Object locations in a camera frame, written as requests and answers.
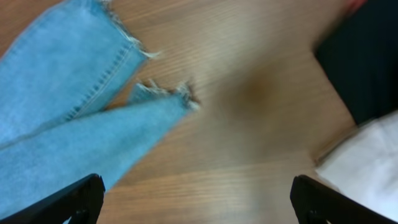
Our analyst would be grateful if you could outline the blue denim jeans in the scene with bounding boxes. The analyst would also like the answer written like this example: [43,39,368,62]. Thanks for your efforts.
[1,0,198,218]

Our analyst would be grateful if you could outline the red cloth garment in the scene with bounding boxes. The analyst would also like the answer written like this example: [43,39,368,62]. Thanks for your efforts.
[346,0,368,13]

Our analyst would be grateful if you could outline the black cloth garment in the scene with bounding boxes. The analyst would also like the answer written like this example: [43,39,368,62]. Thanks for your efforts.
[314,0,397,125]

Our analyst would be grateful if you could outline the white cloth garment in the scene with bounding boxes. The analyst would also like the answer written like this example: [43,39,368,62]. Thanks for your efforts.
[317,112,397,222]

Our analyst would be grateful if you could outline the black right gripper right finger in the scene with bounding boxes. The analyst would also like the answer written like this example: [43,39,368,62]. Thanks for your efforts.
[290,175,397,224]

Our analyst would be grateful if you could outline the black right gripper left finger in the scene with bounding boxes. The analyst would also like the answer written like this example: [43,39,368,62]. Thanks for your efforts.
[1,174,105,224]

